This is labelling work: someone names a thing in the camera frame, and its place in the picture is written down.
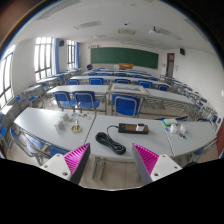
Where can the coloured cards on desk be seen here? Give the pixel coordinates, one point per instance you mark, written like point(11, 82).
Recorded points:
point(77, 116)

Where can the grey front right desk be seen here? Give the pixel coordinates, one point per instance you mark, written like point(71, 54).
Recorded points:
point(190, 136)

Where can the white green-topped box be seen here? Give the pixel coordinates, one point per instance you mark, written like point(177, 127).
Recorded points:
point(168, 122)

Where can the grey front centre desk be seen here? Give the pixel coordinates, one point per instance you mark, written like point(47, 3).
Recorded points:
point(105, 160)

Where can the blue chair far left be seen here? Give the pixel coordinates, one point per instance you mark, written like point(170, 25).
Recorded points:
point(63, 100)

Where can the yellow tape roll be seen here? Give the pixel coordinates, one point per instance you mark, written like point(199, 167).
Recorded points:
point(76, 128)

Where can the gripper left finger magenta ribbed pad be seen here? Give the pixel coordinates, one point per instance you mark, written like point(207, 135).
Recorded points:
point(69, 166)

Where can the blue chair left-centre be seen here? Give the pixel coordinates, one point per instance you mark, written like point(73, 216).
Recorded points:
point(86, 100)

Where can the white box near cards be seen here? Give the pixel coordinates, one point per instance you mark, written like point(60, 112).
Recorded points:
point(64, 116)

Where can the white charger plug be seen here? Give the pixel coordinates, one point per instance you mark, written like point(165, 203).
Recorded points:
point(140, 127)

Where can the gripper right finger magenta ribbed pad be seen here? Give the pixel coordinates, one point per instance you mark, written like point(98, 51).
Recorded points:
point(151, 166)

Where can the black power strip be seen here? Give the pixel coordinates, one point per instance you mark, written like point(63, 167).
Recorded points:
point(131, 129)

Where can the white small box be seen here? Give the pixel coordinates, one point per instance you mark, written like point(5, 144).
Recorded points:
point(59, 124)

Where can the ceiling projector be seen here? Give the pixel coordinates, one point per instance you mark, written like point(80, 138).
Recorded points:
point(153, 31)

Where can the green chalkboard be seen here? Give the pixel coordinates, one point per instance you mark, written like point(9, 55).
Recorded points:
point(116, 55)

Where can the tray on second-row desk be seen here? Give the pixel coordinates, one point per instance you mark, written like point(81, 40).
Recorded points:
point(127, 89)

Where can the large left window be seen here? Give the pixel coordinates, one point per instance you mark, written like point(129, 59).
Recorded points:
point(42, 58)

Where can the grey desk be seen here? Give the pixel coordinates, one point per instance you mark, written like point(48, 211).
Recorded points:
point(105, 160)
point(40, 124)
point(190, 136)

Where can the white bottle on right desk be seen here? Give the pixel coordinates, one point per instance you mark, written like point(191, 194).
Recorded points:
point(173, 128)

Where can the grey front left desk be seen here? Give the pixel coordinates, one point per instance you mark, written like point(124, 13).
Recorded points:
point(40, 124)

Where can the orange lectern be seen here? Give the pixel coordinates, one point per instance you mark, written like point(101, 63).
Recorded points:
point(125, 66)

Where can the blue curtain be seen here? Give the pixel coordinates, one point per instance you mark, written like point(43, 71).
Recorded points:
point(56, 55)

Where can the blue chair centre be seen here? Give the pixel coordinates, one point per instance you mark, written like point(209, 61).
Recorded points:
point(126, 104)

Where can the brown door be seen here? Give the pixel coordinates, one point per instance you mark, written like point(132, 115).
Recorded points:
point(170, 64)

